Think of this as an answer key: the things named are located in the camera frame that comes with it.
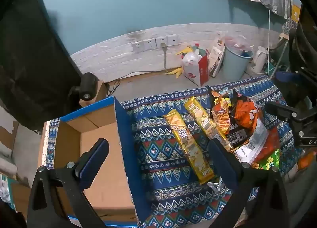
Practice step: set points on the orange glove-print snack bag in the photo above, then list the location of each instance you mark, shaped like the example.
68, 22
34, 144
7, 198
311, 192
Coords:
247, 111

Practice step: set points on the light blue bin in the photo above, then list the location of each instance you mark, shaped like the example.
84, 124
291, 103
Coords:
234, 67

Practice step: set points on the person's right hand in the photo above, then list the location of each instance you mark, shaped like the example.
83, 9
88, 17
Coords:
308, 160

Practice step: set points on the yellow carton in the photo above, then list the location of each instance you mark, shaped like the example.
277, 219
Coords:
296, 12

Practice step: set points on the white wall socket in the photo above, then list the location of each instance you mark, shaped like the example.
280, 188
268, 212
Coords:
159, 41
172, 39
137, 46
149, 44

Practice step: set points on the green bean snack bag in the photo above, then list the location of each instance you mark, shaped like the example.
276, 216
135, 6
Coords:
270, 161

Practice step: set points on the white plastic bag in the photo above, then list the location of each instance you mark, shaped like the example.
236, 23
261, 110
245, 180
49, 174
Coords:
192, 58

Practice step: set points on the red and white carton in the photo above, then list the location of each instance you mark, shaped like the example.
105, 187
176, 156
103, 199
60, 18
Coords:
200, 72

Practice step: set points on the white paper shopping bag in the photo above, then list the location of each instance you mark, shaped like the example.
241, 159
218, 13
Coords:
215, 59

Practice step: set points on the dark-topped orange chip bag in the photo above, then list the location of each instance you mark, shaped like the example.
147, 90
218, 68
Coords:
220, 114

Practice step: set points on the silver foil packet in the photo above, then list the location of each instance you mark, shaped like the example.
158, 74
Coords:
215, 186

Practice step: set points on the white electric kettle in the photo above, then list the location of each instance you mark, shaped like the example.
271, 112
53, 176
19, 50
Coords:
258, 60

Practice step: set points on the long yellow snack packet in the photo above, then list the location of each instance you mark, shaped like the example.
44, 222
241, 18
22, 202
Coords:
188, 146
203, 119

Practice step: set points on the large red snack bag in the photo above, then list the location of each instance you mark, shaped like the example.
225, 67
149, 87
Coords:
252, 143

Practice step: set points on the yellow banana peel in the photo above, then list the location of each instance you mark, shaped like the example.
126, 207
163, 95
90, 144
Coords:
185, 51
177, 72

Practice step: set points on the black noodle packet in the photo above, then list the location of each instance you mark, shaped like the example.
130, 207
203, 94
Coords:
237, 136

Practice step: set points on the blue-edged cardboard box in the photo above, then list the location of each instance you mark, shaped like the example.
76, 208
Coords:
104, 143

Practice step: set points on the small brown cardboard box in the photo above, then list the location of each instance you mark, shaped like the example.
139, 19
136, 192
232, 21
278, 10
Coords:
100, 91

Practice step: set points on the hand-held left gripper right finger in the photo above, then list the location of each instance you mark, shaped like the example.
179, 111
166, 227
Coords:
220, 161

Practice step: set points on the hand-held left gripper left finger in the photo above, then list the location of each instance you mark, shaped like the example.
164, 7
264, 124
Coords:
95, 161

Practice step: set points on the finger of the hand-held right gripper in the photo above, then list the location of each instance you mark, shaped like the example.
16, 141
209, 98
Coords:
288, 76
279, 110

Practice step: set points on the clear bin liner bag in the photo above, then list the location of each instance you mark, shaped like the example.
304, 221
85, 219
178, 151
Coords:
237, 43

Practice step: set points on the blue patterned blanket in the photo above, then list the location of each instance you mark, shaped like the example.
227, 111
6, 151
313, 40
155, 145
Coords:
153, 143

